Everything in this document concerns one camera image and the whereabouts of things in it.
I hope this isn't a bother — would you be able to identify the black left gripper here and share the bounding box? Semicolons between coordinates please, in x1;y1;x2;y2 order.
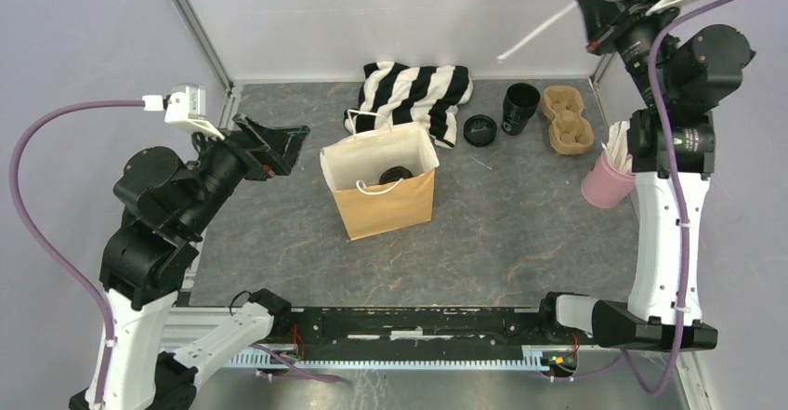
183;109;312;234

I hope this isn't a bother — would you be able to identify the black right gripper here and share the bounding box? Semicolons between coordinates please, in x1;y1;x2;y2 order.
581;0;690;108

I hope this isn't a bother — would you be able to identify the white straw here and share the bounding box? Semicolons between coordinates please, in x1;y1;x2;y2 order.
496;1;578;62

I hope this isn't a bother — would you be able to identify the brown paper bag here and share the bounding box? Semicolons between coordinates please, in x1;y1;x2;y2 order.
320;120;440;241

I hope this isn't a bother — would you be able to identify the black plastic cup lid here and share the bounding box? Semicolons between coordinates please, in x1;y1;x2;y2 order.
378;165;414;185

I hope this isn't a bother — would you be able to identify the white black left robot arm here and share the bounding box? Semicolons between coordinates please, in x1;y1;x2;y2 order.
69;114;309;409

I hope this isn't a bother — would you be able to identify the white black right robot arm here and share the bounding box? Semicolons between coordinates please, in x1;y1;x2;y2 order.
536;0;755;352

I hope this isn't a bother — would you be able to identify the stack of black cups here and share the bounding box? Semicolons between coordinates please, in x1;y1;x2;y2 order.
502;83;541;136

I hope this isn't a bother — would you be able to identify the black white striped towel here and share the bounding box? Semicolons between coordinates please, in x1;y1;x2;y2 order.
343;61;473;149

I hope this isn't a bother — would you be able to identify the brown cardboard cup carrier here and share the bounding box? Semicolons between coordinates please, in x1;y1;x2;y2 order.
541;86;595;155

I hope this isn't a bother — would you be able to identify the white wrapped straws bundle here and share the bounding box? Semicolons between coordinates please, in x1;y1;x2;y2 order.
602;120;633;175

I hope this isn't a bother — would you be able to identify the stack of black lids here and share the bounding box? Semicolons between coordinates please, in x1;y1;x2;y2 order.
463;114;497;148

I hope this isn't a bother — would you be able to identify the pink straw holder cup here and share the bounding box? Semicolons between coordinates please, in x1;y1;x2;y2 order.
580;152;636;209

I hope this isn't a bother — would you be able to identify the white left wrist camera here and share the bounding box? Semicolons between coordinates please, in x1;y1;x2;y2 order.
141;84;225;140

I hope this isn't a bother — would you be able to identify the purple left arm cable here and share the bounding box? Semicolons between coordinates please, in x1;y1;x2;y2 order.
8;99;344;408

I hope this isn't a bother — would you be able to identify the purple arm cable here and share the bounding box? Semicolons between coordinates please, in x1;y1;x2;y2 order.
8;99;344;408
550;0;788;397

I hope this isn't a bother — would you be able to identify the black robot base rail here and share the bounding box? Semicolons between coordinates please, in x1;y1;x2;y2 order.
255;289;594;371

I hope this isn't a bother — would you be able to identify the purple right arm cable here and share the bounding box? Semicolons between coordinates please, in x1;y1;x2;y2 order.
550;0;788;397

